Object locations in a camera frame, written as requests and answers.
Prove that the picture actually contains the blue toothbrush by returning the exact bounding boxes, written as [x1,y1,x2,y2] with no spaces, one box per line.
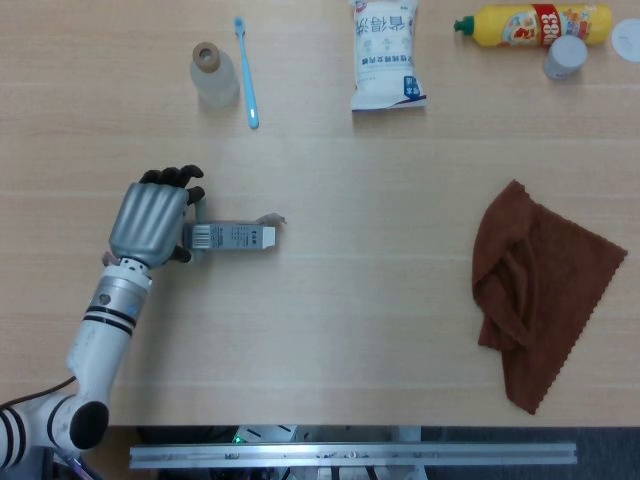
[233,16,261,130]

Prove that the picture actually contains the aluminium rail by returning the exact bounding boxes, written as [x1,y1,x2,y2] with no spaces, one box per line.
[129,441,578,470]

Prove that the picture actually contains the grey ink box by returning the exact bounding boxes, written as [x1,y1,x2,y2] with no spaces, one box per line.
[182,212,289,252]

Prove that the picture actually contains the brown cloth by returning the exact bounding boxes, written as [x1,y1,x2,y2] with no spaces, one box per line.
[472,179,629,416]

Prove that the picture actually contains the small white jar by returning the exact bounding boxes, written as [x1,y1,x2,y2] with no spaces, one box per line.
[543,34,589,81]

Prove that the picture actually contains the brown arm cable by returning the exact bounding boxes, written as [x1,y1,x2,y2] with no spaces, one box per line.
[0,375,77,412]

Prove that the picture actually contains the frosted glass bottle wooden cap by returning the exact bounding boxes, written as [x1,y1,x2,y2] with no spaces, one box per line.
[189,41,241,108]

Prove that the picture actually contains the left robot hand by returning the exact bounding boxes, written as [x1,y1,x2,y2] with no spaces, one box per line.
[108,164,207,269]

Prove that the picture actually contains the yellow detergent bottle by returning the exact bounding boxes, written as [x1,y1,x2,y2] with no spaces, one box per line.
[453,3,614,50]

